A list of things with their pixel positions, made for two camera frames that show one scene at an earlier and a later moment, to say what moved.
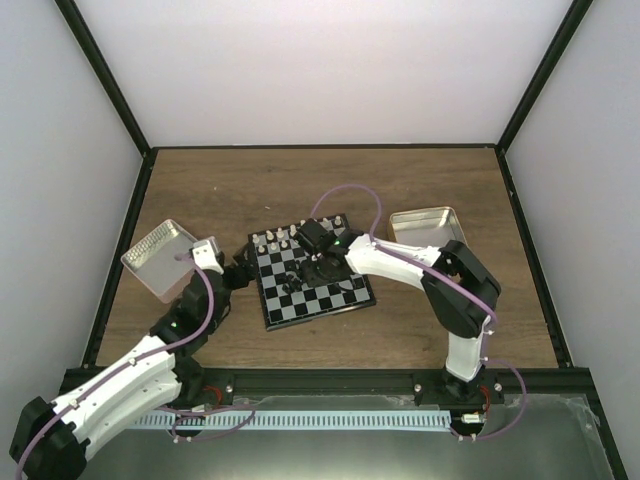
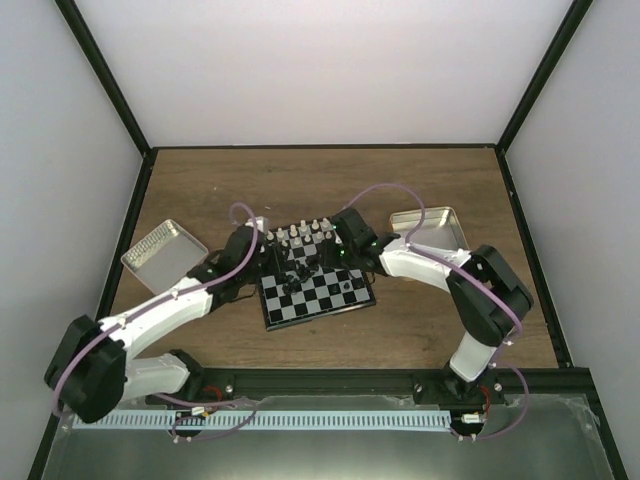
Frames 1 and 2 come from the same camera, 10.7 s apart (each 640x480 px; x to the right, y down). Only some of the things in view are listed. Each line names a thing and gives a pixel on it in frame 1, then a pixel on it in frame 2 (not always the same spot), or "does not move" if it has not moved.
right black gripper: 313,280 → 328,257
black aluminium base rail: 202,387 does not move
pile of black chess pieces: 294,281 does not move
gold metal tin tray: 427,227 does not move
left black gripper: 249,269 → 279,263
